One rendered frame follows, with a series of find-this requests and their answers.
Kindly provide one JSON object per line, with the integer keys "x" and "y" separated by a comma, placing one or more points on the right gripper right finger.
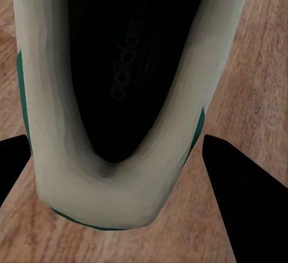
{"x": 253, "y": 204}

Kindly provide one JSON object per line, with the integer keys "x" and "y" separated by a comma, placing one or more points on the gym shoe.
{"x": 114, "y": 95}

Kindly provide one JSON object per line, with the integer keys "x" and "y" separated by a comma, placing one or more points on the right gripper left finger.
{"x": 14, "y": 154}

